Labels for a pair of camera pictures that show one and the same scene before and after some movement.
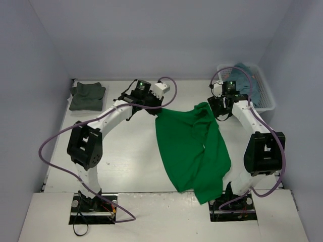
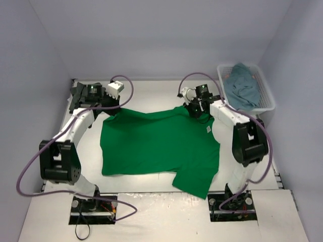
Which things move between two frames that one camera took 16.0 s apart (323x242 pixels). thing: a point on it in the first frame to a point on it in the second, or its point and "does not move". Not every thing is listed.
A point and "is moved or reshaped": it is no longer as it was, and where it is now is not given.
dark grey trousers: x=87 y=97 does not move
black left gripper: x=155 y=101 to x=111 y=103
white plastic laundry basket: x=266 y=101 does not move
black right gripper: x=216 y=106 to x=194 y=109
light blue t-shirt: x=244 y=75 does not move
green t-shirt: x=193 y=150 is moved or reshaped
